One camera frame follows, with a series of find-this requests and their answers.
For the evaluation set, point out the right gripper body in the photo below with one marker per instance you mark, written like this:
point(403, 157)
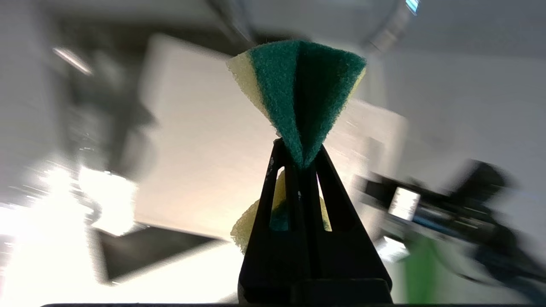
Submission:
point(375, 189)

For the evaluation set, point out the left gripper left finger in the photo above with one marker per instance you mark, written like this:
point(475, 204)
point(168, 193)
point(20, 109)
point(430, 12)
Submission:
point(281, 264)

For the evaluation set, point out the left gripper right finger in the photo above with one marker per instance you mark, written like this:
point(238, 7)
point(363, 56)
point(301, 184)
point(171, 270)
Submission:
point(341, 264)

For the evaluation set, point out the green and yellow scrub sponge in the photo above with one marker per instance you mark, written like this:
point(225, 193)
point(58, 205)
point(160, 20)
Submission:
point(298, 85)

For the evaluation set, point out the white cutting board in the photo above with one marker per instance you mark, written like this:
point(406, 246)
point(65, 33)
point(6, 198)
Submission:
point(204, 140)

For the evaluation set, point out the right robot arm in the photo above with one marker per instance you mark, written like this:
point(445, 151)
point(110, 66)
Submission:
point(482, 213)

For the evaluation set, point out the green object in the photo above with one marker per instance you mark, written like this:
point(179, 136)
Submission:
point(421, 268)

